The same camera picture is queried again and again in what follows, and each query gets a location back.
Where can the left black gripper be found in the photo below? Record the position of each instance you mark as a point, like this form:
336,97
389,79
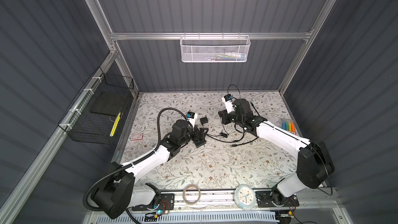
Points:
201,135

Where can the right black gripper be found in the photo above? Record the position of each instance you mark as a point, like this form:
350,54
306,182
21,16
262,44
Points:
224,114

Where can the black network switch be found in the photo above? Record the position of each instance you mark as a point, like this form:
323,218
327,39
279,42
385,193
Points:
199,140

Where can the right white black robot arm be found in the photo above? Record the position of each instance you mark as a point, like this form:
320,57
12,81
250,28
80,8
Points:
314,163

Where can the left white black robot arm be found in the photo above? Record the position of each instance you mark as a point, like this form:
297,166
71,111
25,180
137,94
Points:
116,192

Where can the black power adapter left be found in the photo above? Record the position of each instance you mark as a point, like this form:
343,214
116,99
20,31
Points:
203,120

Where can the floral table mat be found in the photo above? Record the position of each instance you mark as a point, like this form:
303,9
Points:
227,160

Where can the clear tape roll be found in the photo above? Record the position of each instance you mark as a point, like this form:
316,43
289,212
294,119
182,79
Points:
191,195

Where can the small red white card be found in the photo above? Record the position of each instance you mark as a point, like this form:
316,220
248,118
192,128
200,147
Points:
136,137

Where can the highlighter marker pack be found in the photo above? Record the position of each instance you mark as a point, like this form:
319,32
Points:
288,125

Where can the white round clock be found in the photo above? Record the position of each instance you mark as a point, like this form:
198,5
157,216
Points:
245,197

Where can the yellow black striped item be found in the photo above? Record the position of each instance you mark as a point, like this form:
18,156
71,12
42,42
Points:
115,125

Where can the black flat box in basket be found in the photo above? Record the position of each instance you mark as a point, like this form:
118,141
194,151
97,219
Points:
107,104

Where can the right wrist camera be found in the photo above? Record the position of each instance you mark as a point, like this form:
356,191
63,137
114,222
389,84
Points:
228,102

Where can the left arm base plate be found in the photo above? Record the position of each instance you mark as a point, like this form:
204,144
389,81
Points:
161,202

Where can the white wire mesh basket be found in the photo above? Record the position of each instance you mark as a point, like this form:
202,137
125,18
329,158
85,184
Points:
214,48

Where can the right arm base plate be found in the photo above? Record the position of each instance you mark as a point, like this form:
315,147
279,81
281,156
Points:
268,199

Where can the black wire basket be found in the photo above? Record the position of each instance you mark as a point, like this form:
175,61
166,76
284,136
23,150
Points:
83,126

